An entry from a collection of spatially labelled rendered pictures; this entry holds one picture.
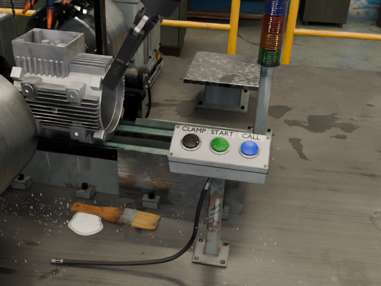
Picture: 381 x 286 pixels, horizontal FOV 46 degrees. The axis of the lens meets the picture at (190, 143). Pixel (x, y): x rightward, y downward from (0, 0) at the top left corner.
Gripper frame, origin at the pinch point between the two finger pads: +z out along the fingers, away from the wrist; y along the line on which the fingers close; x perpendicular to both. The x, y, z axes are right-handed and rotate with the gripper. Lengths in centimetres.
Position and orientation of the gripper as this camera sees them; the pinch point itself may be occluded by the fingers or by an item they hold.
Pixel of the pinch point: (115, 72)
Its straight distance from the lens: 95.5
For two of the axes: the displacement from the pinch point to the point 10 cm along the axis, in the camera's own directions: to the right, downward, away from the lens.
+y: -1.7, 4.9, -8.5
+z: -5.3, 6.9, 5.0
